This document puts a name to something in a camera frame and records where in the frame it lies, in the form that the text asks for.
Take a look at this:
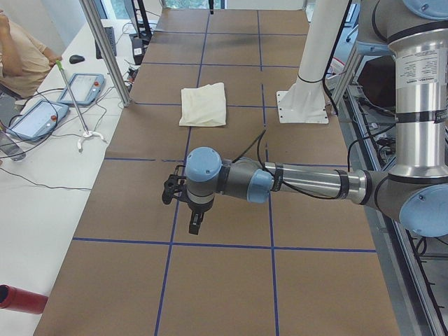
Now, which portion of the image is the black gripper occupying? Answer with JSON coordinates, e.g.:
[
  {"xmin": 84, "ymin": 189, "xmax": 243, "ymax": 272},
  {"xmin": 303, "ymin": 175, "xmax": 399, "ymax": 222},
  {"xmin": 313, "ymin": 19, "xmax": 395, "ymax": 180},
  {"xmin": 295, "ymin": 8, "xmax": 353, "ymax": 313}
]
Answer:
[{"xmin": 188, "ymin": 201, "xmax": 212, "ymax": 234}]

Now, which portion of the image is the cream long-sleeve cat shirt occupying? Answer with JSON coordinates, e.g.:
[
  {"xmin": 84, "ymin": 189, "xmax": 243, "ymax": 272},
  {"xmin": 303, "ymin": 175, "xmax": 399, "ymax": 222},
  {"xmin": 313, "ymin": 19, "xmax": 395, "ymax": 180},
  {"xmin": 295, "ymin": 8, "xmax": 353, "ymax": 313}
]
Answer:
[{"xmin": 179, "ymin": 83, "xmax": 227, "ymax": 127}]

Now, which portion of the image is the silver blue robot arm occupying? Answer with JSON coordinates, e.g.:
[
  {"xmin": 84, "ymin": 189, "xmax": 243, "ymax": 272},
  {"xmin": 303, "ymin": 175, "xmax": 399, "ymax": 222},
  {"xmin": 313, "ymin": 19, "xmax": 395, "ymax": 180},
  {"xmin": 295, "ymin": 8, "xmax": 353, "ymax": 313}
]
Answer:
[{"xmin": 181, "ymin": 1, "xmax": 447, "ymax": 237}]

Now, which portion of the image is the metal stick with hook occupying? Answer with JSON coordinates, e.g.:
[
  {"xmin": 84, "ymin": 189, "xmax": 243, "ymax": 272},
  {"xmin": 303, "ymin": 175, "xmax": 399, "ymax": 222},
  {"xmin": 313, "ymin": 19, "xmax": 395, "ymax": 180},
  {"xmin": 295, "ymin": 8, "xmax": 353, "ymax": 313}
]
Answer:
[{"xmin": 55, "ymin": 60, "xmax": 106, "ymax": 153}]

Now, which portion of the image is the far blue teach pendant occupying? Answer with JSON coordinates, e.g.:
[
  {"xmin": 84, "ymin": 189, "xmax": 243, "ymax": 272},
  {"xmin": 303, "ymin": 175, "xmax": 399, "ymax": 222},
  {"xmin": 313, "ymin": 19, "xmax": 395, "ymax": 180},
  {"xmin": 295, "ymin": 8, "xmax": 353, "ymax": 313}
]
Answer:
[{"xmin": 67, "ymin": 73, "xmax": 105, "ymax": 106}]

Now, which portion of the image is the blue teach pendant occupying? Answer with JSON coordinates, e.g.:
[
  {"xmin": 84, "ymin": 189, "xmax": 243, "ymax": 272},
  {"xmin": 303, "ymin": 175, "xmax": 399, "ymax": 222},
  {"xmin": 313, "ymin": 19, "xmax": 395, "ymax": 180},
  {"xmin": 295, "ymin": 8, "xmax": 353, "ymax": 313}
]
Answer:
[
  {"xmin": 6, "ymin": 99, "xmax": 69, "ymax": 141},
  {"xmin": 67, "ymin": 73, "xmax": 105, "ymax": 106}
]

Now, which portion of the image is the near blue teach pendant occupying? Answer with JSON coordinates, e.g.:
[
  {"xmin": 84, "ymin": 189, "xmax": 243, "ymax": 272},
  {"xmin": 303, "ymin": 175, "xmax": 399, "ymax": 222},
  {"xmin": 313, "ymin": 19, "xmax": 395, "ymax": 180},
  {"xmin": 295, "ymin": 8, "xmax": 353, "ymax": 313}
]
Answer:
[{"xmin": 6, "ymin": 99, "xmax": 69, "ymax": 141}]

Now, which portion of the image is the black power adapter box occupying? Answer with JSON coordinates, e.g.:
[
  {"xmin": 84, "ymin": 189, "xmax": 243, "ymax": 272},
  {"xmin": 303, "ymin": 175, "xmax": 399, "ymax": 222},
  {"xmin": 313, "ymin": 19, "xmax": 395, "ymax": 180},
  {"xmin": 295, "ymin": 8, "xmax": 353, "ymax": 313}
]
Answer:
[{"xmin": 131, "ymin": 36, "xmax": 144, "ymax": 65}]

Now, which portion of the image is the red bottle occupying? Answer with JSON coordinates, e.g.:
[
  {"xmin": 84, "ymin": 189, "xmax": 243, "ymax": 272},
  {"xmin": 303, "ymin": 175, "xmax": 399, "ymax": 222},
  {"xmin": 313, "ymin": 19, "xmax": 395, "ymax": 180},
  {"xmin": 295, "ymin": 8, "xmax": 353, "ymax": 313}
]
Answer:
[{"xmin": 1, "ymin": 284, "xmax": 48, "ymax": 314}]

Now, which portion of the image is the black computer mouse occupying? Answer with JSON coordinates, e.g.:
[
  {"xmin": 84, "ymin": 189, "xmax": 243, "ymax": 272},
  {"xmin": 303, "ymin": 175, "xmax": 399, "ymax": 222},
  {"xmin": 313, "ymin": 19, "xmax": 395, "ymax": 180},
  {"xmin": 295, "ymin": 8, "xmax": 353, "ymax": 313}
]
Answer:
[{"xmin": 69, "ymin": 55, "xmax": 85, "ymax": 64}]

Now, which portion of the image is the person in beige shirt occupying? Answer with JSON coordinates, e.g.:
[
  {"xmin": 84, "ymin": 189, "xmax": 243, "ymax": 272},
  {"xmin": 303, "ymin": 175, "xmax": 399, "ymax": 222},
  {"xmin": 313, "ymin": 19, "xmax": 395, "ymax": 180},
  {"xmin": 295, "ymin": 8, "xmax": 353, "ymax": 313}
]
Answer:
[{"xmin": 1, "ymin": 12, "xmax": 62, "ymax": 99}]

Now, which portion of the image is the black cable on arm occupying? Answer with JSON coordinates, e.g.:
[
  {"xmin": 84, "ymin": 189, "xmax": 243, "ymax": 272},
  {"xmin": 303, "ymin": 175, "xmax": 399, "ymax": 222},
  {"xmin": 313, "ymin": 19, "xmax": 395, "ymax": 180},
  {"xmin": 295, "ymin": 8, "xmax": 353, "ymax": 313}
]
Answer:
[{"xmin": 230, "ymin": 129, "xmax": 337, "ymax": 199}]

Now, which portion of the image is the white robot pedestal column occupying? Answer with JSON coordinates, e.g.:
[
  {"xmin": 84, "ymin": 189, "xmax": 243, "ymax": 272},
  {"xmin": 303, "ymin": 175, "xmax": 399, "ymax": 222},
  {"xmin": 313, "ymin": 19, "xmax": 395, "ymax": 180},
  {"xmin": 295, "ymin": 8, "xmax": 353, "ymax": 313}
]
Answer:
[{"xmin": 276, "ymin": 0, "xmax": 351, "ymax": 124}]

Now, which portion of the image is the aluminium frame post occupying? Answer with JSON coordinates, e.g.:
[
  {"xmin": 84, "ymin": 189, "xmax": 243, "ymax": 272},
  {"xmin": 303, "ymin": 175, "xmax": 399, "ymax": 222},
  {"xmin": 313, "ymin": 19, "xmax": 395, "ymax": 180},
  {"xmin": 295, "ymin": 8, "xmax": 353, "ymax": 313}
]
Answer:
[{"xmin": 79, "ymin": 0, "xmax": 131, "ymax": 107}]

